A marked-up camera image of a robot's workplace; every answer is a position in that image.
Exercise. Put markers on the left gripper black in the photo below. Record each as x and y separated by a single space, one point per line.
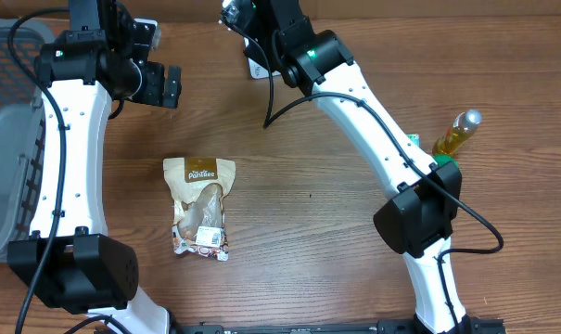
170 86

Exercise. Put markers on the white barcode scanner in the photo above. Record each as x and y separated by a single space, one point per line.
257 71

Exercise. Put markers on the brown snack packet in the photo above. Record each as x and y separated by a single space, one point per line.
198 187

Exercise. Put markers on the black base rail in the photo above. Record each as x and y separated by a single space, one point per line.
471 325

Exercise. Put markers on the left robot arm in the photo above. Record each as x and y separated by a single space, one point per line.
68 260

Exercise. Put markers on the grey plastic shopping basket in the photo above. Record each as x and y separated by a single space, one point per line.
22 138

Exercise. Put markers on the green lid jar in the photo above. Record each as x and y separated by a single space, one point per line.
443 160

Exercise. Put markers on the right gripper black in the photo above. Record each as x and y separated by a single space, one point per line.
263 57

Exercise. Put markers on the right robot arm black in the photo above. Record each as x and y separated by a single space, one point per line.
416 221

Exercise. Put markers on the small teal white box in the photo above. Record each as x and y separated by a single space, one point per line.
415 138

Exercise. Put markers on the yellow dish soap bottle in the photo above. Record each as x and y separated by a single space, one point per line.
463 127

